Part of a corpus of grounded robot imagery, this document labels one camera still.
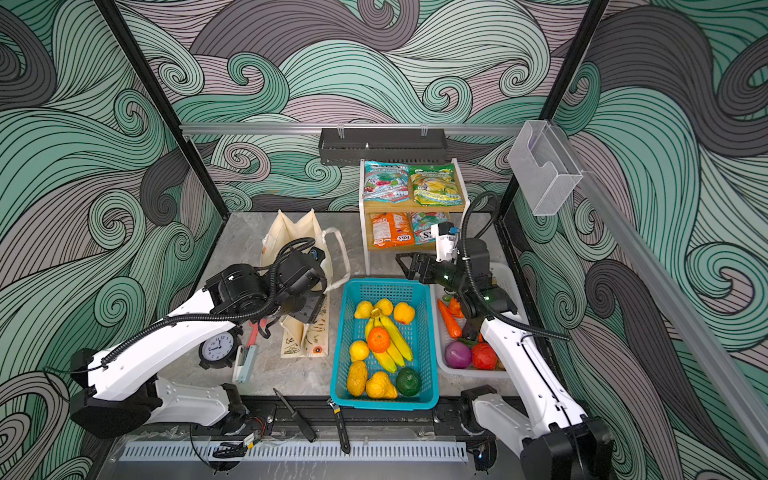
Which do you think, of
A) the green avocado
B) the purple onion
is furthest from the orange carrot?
the green avocado

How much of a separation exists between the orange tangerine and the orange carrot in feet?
0.65

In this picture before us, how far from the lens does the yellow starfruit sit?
76cm

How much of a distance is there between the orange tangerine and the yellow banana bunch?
0.01 m

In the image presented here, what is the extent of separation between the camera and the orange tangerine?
2.61ft

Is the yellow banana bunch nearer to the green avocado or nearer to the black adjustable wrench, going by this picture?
the green avocado
